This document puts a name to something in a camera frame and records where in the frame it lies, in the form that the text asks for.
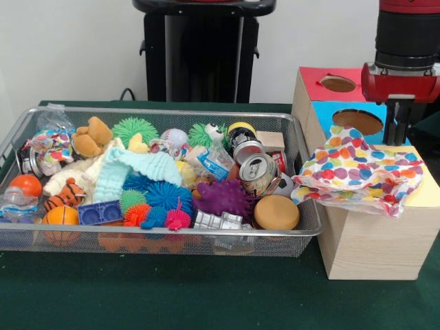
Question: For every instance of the wooden box with three holes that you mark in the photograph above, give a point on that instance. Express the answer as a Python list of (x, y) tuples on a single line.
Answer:
[(374, 247)]

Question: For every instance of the green spiky toy with eyes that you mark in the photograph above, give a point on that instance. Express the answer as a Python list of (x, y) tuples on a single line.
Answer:
[(201, 135)]

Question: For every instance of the white baseball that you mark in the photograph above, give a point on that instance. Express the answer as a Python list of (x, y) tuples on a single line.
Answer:
[(175, 137)]

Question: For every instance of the green spiky ball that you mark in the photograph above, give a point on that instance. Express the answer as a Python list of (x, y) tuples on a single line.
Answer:
[(132, 129)]

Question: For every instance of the crushed drink can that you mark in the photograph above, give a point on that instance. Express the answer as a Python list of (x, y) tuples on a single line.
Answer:
[(258, 172)]

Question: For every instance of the dark green side tablecloth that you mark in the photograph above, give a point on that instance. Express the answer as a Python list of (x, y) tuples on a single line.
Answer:
[(429, 127)]

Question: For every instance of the tiger plush toy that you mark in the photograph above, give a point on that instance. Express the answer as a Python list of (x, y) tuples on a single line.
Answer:
[(67, 196)]

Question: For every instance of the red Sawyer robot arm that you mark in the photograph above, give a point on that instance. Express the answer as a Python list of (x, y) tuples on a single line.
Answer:
[(405, 31)]

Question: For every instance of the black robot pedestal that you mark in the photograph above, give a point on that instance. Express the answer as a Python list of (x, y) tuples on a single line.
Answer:
[(206, 51)]

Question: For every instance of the light blue knitted cloth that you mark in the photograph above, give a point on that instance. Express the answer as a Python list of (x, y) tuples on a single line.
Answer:
[(113, 172)]

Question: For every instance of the shallow mesh bin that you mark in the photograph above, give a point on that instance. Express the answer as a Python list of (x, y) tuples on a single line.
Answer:
[(292, 240)]

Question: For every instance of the purple spiky ball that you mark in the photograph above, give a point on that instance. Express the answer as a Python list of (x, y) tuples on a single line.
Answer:
[(223, 197)]

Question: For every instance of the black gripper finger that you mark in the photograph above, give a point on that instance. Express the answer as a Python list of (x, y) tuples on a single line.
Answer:
[(402, 125), (389, 122)]

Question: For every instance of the orange ball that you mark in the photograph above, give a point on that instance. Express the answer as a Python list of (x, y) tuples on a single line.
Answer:
[(27, 185)]

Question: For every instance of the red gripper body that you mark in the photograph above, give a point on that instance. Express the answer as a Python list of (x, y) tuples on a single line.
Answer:
[(398, 87)]

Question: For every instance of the orange round sponge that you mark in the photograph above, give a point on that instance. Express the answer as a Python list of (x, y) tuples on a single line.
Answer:
[(276, 211)]

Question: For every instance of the small basketball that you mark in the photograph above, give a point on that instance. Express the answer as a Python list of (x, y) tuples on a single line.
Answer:
[(62, 216)]

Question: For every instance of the polka dot cloth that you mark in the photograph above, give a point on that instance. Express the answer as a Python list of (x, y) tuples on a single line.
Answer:
[(347, 168)]

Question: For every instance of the brown teddy bear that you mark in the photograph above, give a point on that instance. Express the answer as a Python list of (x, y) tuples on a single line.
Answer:
[(91, 137)]

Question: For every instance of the blue spiky ball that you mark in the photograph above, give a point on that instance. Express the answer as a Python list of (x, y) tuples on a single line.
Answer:
[(168, 196)]

